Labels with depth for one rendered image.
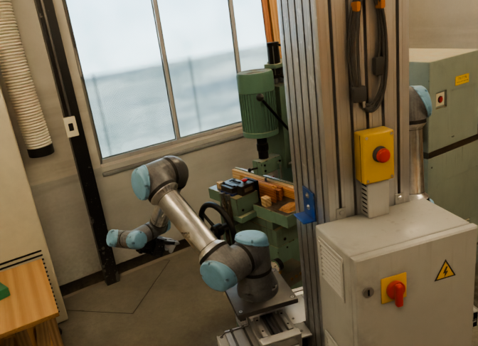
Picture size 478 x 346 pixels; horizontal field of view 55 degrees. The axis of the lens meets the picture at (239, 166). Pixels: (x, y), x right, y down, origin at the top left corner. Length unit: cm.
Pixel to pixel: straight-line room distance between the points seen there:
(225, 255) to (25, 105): 184
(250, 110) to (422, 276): 123
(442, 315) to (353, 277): 30
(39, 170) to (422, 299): 260
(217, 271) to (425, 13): 341
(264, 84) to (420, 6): 256
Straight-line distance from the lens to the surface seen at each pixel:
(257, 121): 218
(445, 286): 129
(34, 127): 304
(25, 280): 286
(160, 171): 166
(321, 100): 116
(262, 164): 226
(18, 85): 301
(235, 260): 154
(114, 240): 204
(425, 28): 447
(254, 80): 213
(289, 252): 228
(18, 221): 306
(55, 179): 332
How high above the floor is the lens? 180
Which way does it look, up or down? 19 degrees down
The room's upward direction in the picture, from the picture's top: 7 degrees counter-clockwise
